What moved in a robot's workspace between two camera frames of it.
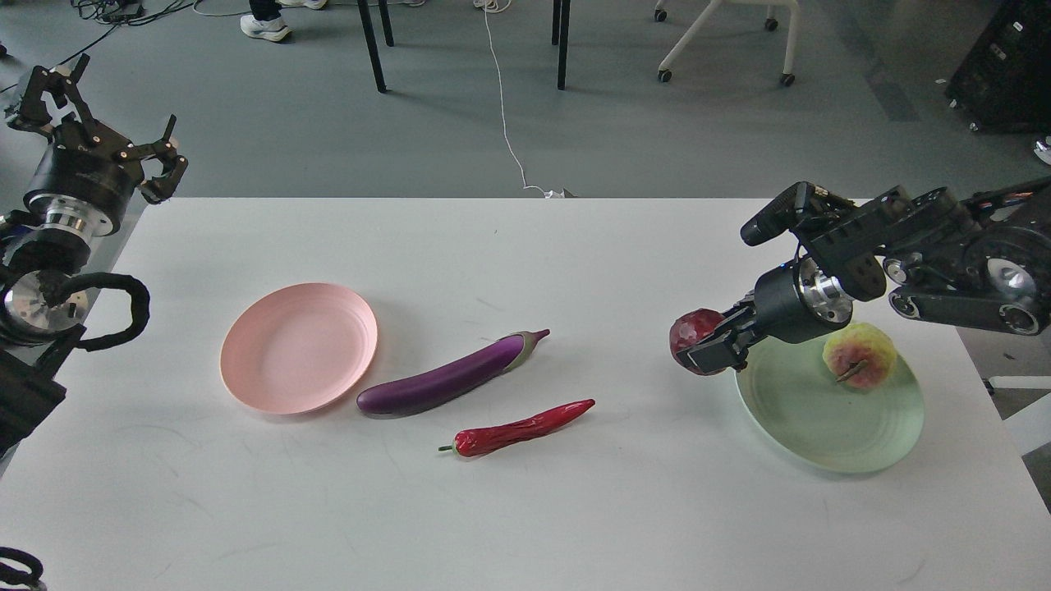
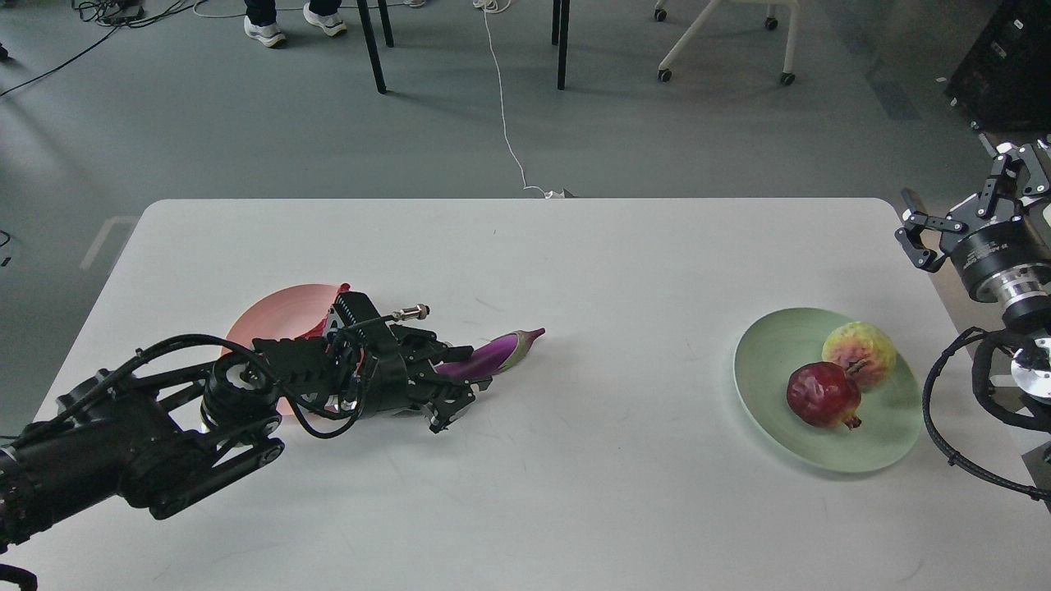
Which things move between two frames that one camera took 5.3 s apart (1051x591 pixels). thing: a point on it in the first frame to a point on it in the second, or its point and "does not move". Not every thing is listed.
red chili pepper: [478, 440] to [317, 331]
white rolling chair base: [664, 71] does not move
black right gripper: [791, 304] to [977, 251]
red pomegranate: [688, 328] to [823, 395]
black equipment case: [1003, 83] does not move
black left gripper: [88, 173] to [354, 320]
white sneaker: [317, 4] to [332, 24]
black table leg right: [556, 23] does not move
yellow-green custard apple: [860, 357] does not move
